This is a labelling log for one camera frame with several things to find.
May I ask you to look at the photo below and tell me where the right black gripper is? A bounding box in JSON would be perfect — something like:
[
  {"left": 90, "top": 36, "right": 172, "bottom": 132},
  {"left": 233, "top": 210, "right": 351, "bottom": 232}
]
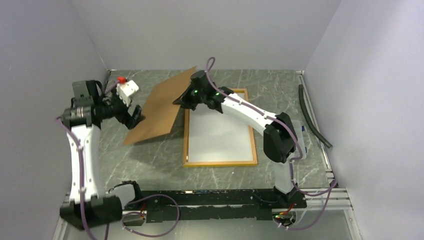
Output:
[{"left": 172, "top": 83, "right": 206, "bottom": 111}]

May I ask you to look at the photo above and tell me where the brown cardboard backing board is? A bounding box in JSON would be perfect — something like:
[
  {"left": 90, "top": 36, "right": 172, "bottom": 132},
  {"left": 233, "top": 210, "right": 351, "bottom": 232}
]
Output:
[{"left": 122, "top": 66, "right": 197, "bottom": 146}]

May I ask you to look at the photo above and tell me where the building and sky photo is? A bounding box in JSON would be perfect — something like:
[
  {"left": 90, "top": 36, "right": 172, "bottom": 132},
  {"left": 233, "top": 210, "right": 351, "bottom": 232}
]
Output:
[{"left": 187, "top": 92, "right": 255, "bottom": 163}]

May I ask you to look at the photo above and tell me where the yellow wooden picture frame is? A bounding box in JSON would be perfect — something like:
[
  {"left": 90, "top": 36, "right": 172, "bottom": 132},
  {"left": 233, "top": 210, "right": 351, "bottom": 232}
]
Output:
[{"left": 182, "top": 88, "right": 259, "bottom": 168}]

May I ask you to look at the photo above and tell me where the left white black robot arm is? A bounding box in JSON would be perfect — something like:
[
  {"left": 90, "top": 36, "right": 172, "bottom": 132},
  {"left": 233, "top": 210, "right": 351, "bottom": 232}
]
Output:
[{"left": 57, "top": 77, "right": 145, "bottom": 231}]

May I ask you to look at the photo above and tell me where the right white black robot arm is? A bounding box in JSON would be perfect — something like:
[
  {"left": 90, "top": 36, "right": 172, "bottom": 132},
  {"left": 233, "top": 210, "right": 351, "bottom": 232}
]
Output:
[{"left": 173, "top": 70, "right": 303, "bottom": 208}]

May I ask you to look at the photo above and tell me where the clear plastic compartment box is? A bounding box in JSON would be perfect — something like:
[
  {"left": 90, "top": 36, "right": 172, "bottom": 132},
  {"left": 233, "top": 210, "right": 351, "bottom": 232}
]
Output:
[{"left": 292, "top": 120, "right": 307, "bottom": 160}]

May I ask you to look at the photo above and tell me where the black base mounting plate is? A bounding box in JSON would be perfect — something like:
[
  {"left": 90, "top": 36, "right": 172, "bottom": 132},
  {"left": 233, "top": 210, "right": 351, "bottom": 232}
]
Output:
[{"left": 124, "top": 188, "right": 307, "bottom": 223}]

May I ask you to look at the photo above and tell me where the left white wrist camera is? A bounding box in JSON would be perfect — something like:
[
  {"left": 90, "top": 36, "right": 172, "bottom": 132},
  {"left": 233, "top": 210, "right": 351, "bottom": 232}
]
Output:
[{"left": 116, "top": 76, "right": 140, "bottom": 107}]

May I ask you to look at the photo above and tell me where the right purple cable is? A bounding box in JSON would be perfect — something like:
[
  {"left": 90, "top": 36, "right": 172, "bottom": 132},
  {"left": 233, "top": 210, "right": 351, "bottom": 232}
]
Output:
[{"left": 204, "top": 56, "right": 338, "bottom": 232}]

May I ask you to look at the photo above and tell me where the purple cable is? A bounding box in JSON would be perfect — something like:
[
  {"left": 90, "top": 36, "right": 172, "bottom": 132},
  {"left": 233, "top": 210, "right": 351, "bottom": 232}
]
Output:
[
  {"left": 54, "top": 82, "right": 181, "bottom": 240},
  {"left": 204, "top": 56, "right": 338, "bottom": 232}
]

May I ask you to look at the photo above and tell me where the black corrugated hose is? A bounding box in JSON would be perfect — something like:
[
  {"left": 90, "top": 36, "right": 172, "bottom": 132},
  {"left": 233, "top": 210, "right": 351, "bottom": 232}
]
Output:
[{"left": 298, "top": 83, "right": 333, "bottom": 149}]

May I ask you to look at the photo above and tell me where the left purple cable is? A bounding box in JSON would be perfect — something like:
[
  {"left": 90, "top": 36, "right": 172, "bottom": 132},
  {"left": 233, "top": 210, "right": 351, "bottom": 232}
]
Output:
[{"left": 54, "top": 82, "right": 181, "bottom": 240}]

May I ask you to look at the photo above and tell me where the aluminium extrusion rail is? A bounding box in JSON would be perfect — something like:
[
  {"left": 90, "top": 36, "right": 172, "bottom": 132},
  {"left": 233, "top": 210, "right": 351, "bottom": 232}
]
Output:
[{"left": 60, "top": 188, "right": 353, "bottom": 216}]

